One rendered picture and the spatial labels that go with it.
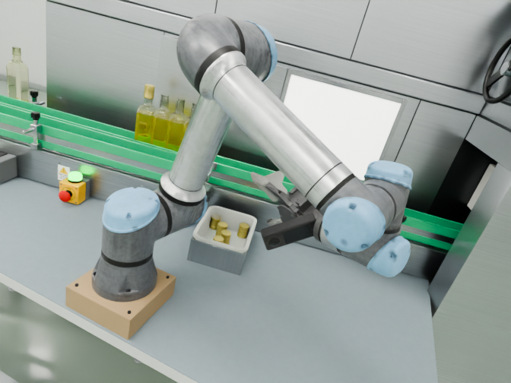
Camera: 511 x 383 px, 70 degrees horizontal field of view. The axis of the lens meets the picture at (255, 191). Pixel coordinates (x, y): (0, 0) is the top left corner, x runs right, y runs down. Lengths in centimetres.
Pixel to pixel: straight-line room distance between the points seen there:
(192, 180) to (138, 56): 78
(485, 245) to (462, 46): 65
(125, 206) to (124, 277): 17
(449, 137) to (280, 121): 104
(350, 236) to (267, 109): 22
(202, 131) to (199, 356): 50
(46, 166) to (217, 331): 86
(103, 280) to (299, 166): 56
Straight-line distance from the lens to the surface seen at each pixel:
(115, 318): 91
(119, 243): 85
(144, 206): 83
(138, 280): 90
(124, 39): 156
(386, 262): 65
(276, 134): 54
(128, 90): 158
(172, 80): 146
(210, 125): 79
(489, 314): 143
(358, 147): 142
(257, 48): 72
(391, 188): 60
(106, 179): 136
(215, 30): 64
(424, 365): 115
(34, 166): 151
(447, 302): 136
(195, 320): 98
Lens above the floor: 145
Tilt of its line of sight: 25 degrees down
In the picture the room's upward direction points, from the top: 15 degrees clockwise
